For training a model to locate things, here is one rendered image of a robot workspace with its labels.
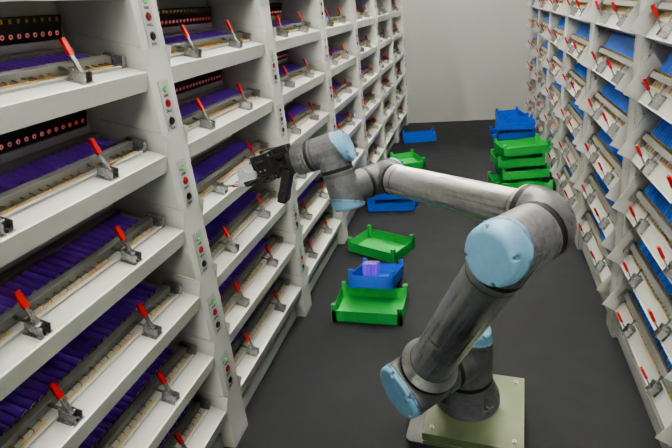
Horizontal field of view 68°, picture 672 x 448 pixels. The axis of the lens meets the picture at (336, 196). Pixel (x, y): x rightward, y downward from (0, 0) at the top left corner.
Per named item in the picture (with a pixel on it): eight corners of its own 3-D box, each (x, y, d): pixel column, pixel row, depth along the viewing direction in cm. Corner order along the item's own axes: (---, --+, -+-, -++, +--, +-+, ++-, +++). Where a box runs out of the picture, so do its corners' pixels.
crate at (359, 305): (408, 298, 222) (407, 283, 219) (402, 326, 204) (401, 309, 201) (344, 295, 230) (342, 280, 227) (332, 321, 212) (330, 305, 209)
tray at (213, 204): (279, 162, 192) (282, 139, 189) (201, 229, 138) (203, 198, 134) (232, 150, 196) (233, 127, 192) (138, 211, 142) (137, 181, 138)
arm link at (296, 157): (319, 165, 144) (309, 176, 136) (305, 170, 146) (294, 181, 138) (308, 137, 142) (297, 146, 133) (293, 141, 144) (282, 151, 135)
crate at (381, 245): (415, 247, 267) (414, 234, 264) (394, 264, 253) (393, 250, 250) (370, 236, 285) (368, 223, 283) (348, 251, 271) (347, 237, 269)
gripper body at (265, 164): (257, 151, 147) (293, 140, 143) (268, 178, 150) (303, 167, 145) (246, 159, 140) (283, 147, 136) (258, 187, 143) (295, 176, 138)
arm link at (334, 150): (350, 165, 131) (339, 128, 130) (309, 177, 135) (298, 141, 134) (360, 160, 140) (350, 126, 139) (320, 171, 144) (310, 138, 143)
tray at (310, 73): (324, 81, 248) (328, 53, 242) (280, 106, 194) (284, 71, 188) (286, 73, 252) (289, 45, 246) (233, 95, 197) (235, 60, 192)
